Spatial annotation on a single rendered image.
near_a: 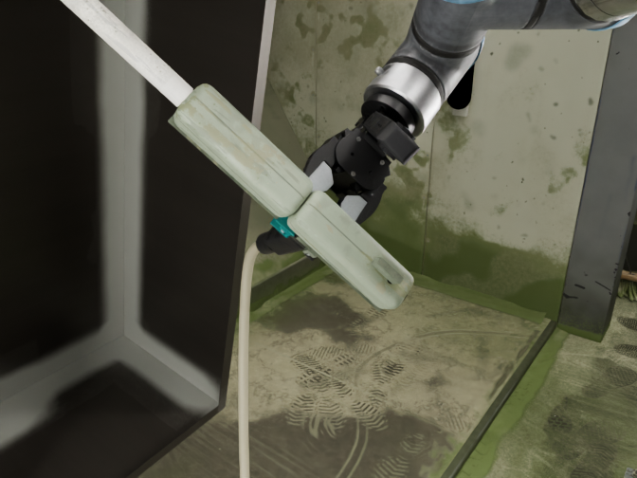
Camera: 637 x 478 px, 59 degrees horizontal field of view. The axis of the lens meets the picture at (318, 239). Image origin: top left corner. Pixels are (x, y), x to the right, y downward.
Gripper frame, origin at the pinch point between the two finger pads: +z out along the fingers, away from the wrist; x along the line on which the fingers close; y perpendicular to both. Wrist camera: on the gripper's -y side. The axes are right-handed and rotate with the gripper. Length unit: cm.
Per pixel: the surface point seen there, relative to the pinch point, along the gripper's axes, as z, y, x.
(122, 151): -9, 66, 26
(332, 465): 15, 99, -75
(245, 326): 8.4, 28.4, -8.6
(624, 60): -152, 75, -73
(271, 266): -41, 187, -45
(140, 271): 7, 79, 6
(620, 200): -124, 90, -113
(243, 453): 23.7, 32.5, -22.2
